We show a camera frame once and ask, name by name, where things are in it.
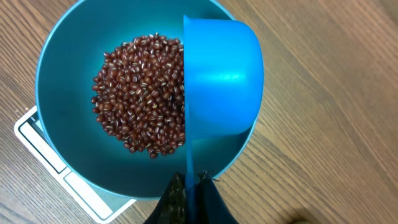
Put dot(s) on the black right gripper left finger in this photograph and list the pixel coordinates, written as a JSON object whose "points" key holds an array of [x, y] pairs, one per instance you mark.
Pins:
{"points": [[171, 208]]}

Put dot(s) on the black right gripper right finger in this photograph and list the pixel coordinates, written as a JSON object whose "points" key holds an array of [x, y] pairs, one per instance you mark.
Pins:
{"points": [[210, 207]]}

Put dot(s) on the blue plastic measuring scoop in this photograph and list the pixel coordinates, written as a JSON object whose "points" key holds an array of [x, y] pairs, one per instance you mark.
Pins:
{"points": [[224, 77]]}

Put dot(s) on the white digital kitchen scale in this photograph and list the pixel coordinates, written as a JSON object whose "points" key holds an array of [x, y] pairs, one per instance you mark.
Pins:
{"points": [[101, 206]]}

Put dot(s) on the red beans in bowl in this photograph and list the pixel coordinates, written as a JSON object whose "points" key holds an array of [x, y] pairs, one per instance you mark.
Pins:
{"points": [[140, 94]]}

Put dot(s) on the teal plastic bowl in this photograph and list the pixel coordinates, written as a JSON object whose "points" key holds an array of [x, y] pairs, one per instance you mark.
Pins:
{"points": [[72, 56]]}

